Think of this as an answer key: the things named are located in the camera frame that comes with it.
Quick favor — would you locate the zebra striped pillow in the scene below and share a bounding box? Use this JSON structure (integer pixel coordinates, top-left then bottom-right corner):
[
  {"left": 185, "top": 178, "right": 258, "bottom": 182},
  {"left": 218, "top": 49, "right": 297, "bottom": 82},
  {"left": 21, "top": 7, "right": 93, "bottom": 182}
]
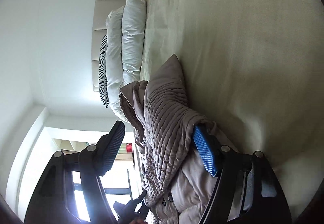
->
[{"left": 98, "top": 34, "right": 109, "bottom": 108}]

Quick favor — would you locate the red box on shelf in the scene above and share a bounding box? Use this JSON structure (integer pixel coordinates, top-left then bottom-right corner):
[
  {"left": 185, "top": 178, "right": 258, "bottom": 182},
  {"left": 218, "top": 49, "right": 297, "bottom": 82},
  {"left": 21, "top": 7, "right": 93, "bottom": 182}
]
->
[{"left": 126, "top": 143, "right": 133, "bottom": 153}]

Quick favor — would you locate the beige bed sheet mattress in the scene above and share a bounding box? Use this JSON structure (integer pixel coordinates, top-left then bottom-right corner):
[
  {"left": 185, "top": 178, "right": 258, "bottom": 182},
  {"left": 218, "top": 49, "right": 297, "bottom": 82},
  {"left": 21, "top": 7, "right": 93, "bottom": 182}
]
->
[{"left": 141, "top": 0, "right": 323, "bottom": 218}]

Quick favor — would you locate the lilac quilted puffer jacket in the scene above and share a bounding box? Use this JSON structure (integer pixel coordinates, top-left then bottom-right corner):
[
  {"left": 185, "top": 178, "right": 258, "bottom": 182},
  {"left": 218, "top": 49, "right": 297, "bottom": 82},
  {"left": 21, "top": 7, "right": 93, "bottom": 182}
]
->
[{"left": 118, "top": 53, "right": 254, "bottom": 224}]

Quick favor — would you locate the white folded duvet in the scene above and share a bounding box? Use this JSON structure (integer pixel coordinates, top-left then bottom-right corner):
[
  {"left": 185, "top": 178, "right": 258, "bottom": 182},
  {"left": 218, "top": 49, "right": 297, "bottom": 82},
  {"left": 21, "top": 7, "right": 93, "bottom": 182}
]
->
[{"left": 104, "top": 0, "right": 147, "bottom": 121}]

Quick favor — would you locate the dark framed window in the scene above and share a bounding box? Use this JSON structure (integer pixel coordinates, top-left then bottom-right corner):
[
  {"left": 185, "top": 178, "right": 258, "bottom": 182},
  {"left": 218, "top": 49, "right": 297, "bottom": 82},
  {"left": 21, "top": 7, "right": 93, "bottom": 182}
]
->
[{"left": 72, "top": 159, "right": 140, "bottom": 222}]

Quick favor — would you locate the white wall shelf unit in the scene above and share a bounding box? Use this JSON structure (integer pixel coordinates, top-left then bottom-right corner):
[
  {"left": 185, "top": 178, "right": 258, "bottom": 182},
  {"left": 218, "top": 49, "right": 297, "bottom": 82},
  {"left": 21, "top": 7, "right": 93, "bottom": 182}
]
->
[{"left": 53, "top": 138, "right": 88, "bottom": 152}]

